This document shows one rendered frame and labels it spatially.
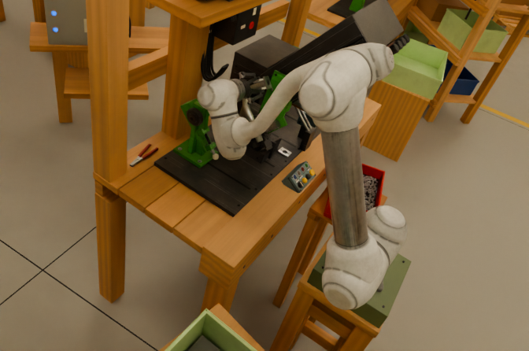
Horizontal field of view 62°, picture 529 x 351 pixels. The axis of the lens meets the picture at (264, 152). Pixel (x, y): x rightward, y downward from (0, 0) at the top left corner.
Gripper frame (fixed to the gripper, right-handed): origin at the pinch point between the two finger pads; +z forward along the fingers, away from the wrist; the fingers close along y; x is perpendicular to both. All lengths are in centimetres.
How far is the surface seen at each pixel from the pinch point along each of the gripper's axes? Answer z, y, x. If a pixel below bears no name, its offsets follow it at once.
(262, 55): 16.9, 13.2, 3.7
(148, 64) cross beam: -32.4, 20.2, 26.7
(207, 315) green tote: -73, -63, 3
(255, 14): 1.5, 27.6, -7.1
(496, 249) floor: 167, -159, -49
